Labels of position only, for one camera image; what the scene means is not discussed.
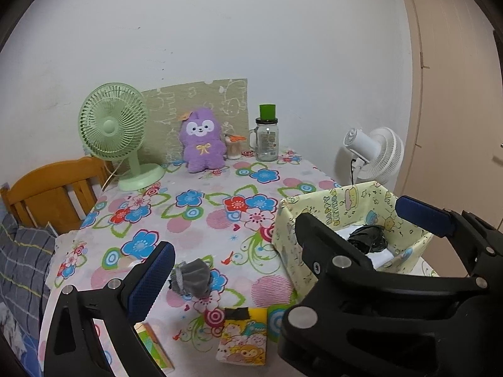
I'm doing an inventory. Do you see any white fan cable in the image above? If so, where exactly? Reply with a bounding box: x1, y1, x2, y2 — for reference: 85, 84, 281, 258
101, 160, 123, 194

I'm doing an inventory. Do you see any yellow cartoon tissue pack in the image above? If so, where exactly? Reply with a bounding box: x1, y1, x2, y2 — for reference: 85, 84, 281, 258
215, 307, 268, 366

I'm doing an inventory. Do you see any floral tablecloth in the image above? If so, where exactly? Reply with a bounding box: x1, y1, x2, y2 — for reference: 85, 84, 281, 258
39, 147, 439, 377

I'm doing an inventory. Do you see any grey sock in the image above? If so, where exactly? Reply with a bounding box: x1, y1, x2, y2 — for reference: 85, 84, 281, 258
168, 258, 213, 298

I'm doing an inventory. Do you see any white clip fan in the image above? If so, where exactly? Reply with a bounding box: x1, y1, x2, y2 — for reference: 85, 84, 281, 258
343, 127, 405, 186

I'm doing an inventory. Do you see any white folded cloth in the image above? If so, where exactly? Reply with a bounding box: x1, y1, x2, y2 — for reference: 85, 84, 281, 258
338, 226, 395, 271

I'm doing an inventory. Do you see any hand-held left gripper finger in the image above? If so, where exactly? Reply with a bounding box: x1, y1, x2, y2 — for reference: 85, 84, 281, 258
41, 241, 176, 377

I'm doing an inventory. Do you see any yellow printed storage box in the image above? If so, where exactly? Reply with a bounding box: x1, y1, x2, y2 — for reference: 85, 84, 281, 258
273, 181, 435, 307

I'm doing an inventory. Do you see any glass jar mug green lid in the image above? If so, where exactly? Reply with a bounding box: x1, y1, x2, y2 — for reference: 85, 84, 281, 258
247, 104, 280, 162

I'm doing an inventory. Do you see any blue plaid quilt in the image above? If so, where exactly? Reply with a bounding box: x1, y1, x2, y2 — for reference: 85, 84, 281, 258
0, 214, 58, 377

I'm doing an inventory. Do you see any green desk fan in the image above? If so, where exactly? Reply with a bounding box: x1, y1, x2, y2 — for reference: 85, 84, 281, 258
77, 82, 166, 192

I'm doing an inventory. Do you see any green printed wall sheet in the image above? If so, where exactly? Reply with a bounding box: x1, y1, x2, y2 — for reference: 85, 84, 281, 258
139, 79, 249, 166

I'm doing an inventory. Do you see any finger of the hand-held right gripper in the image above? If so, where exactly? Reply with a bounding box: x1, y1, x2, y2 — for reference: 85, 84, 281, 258
277, 211, 503, 377
396, 195, 503, 283

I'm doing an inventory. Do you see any beige wooden door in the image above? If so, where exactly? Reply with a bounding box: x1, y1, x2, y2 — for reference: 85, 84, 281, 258
395, 0, 503, 279

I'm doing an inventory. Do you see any wooden bed headboard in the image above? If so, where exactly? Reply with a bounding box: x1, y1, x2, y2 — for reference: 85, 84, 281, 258
0, 156, 114, 234

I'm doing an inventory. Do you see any black crumpled cloth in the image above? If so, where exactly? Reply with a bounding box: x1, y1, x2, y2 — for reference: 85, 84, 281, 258
348, 224, 388, 254

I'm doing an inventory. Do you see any clear cotton swab container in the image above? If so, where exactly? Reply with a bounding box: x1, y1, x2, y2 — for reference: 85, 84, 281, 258
224, 134, 246, 161

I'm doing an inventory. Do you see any colourful printed packet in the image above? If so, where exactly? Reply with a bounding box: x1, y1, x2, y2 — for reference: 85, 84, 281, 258
135, 321, 176, 374

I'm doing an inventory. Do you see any purple plush toy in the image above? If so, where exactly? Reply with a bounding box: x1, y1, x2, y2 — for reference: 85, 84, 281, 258
179, 106, 228, 174

